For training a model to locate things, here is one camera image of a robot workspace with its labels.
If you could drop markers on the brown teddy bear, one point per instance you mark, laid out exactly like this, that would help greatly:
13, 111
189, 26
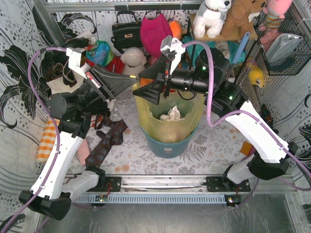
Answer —
240, 16

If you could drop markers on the blue floor squeegee mop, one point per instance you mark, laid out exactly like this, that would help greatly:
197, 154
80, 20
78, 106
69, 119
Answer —
241, 47

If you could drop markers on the black leather handbag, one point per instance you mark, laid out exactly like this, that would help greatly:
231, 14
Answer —
126, 35

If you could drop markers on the cream plush lamb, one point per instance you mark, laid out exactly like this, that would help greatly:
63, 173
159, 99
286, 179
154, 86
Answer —
134, 61

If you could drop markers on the beige bristle broom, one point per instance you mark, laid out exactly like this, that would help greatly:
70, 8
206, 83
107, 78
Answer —
250, 90

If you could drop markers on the crumpled white paper trash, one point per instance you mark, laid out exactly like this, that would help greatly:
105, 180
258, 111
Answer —
173, 114

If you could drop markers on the orange plush toy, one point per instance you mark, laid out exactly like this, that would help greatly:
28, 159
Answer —
176, 29

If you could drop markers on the magenta fabric bag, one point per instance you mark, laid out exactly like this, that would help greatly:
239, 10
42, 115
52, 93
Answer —
152, 32

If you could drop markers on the brown floral necktie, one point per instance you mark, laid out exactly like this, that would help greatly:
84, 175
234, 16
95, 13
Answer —
111, 134

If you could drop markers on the yellow plush duck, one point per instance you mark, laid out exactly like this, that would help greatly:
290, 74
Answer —
255, 74

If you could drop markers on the pink plush toy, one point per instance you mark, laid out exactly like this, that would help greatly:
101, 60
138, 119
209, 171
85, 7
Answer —
274, 14

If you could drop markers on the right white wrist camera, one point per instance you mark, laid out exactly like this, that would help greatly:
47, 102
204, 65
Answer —
173, 49

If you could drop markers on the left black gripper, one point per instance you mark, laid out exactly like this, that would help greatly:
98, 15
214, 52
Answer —
97, 85

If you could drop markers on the teal folded cloth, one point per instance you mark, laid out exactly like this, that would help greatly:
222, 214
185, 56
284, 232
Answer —
233, 46

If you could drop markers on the wooden shelf with black frame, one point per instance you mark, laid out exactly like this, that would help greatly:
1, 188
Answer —
235, 35

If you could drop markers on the yellow plastic trash bag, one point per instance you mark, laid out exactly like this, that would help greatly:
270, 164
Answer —
191, 106

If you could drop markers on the silver foil pouch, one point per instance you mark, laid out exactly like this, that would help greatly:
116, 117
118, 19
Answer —
283, 47

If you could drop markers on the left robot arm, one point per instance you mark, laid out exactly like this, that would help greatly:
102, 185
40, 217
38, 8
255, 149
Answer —
49, 195

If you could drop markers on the teal plastic trash bin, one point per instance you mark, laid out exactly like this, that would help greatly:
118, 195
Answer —
168, 150

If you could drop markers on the orange checkered towel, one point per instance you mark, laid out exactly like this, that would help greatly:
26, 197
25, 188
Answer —
47, 142

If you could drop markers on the black wide-brim hat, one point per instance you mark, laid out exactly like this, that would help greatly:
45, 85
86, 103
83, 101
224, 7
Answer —
76, 43

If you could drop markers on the black wire basket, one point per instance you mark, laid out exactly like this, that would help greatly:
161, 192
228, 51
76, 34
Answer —
293, 64

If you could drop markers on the white husky plush dog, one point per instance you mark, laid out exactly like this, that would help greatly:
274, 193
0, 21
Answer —
210, 18

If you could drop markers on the striped colorful sock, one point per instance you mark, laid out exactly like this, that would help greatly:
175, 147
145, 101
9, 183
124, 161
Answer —
247, 149

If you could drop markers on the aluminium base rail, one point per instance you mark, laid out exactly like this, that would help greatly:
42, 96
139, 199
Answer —
191, 184

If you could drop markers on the cream canvas tote bag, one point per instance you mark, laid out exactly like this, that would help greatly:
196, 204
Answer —
60, 79

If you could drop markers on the grey patterned sock roll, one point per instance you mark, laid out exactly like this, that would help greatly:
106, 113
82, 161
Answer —
223, 47

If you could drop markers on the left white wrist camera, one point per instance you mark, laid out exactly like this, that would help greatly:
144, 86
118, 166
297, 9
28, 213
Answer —
77, 61

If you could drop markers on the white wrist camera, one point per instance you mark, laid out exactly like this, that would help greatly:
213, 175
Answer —
173, 49
77, 61

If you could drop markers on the dark patterned cloth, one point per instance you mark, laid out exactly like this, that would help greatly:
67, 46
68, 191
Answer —
266, 116

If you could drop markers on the colorful tie-dye cloth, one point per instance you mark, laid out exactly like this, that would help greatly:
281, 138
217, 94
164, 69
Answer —
100, 53

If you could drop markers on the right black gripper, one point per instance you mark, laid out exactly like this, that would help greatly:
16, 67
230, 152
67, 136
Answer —
165, 81

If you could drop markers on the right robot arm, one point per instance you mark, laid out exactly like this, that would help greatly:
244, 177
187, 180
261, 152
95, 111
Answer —
226, 100

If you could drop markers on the red cloth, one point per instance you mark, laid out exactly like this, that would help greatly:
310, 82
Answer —
116, 65

